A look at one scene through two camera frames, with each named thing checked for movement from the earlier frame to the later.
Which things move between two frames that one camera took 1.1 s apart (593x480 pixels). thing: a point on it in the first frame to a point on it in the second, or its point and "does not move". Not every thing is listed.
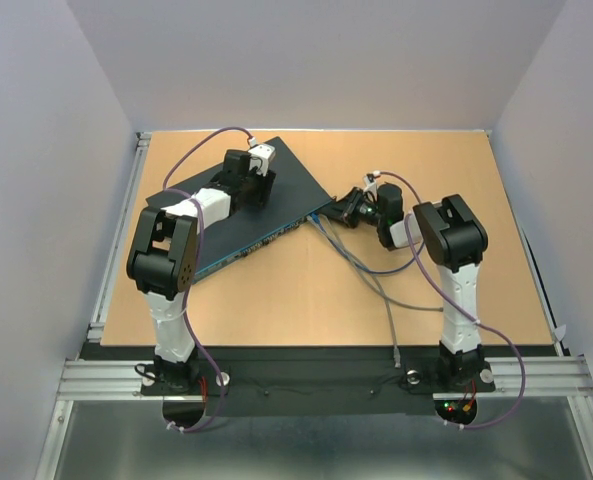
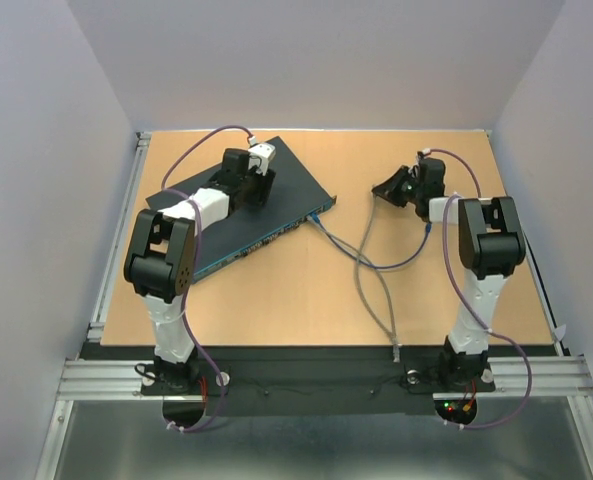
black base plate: x=255 y=381 does not move
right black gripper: x=345 y=208 to x=387 y=188
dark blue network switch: x=295 y=199 does not move
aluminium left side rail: x=97 y=326 does not move
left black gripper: x=260 y=199 does not move
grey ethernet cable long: x=362 y=273 to x=396 y=347
